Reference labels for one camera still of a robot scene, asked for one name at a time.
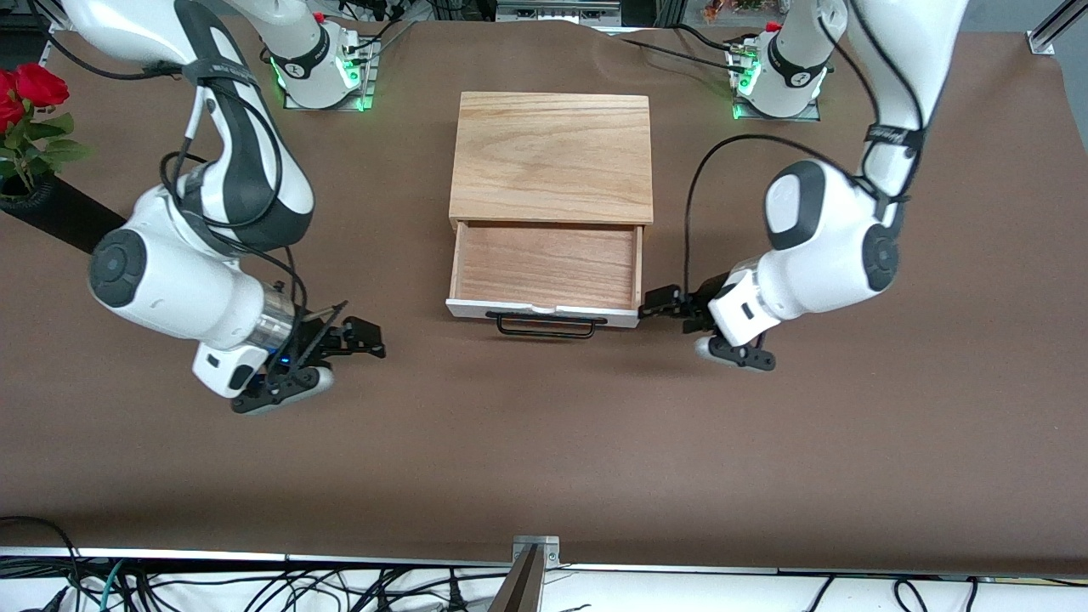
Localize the white-fronted drawer with handle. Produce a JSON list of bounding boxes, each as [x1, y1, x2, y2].
[[445, 219, 644, 329]]

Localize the teal floor cable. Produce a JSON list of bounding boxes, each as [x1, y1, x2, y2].
[[98, 559, 128, 612]]

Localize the red artificial rose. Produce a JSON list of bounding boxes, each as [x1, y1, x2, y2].
[[0, 71, 26, 133], [15, 64, 71, 108]]

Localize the black looped floor cable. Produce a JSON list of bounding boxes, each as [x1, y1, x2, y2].
[[0, 515, 83, 612]]

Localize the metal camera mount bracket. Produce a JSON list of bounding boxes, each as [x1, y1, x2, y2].
[[513, 535, 563, 570]]

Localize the grey power strip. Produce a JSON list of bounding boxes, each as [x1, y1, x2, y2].
[[496, 0, 622, 25]]

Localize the black base cable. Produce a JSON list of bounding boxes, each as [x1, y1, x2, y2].
[[612, 36, 740, 71], [344, 15, 419, 57], [676, 24, 751, 54]]

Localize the grey camera mount beam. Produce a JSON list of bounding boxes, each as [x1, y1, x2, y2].
[[488, 544, 543, 612]]

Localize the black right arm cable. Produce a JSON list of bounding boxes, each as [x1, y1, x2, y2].
[[30, 0, 309, 329]]

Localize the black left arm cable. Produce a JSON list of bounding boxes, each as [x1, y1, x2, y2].
[[685, 0, 927, 295]]

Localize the light wooden drawer cabinet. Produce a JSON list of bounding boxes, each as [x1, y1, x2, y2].
[[448, 92, 655, 235]]

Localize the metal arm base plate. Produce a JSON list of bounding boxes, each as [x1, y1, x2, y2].
[[283, 36, 376, 112], [731, 42, 823, 122]]

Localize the black flower vase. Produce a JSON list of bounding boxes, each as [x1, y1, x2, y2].
[[0, 173, 130, 255]]

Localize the tangled black floor cables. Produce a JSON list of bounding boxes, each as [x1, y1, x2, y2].
[[127, 564, 511, 612]]

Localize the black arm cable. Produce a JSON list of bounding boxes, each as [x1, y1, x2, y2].
[[30, 0, 309, 329], [685, 0, 927, 295]]

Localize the aluminium frame profile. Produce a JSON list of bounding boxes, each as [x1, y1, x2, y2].
[[1027, 0, 1088, 57]]

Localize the black metal drawer handle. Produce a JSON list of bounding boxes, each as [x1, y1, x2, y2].
[[485, 311, 609, 340]]

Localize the brown table cover sheet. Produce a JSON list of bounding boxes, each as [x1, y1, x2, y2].
[[0, 10, 1088, 581]]

